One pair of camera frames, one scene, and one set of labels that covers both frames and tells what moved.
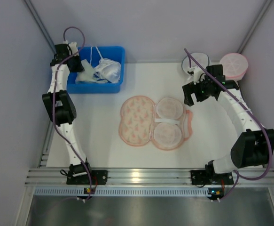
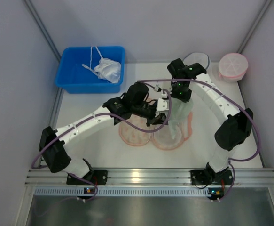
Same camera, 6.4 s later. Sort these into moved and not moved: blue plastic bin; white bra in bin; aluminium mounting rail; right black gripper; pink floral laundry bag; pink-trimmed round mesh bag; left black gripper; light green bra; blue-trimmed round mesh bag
Moved: right black gripper; left black gripper; light green bra
Not moved: white bra in bin; blue-trimmed round mesh bag; pink floral laundry bag; blue plastic bin; aluminium mounting rail; pink-trimmed round mesh bag
